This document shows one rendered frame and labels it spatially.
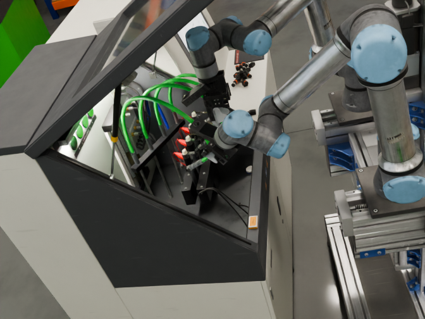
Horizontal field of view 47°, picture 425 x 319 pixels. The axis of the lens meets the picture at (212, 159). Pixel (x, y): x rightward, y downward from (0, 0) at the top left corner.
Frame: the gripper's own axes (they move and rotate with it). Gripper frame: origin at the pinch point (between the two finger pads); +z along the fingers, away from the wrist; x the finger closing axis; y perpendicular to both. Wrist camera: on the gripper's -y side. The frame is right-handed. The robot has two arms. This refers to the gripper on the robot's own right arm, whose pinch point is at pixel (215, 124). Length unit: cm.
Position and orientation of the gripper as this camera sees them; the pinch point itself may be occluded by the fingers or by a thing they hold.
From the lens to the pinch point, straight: 170.5
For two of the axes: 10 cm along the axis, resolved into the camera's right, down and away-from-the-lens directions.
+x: 1.1, -6.5, 7.5
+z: 2.4, 7.5, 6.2
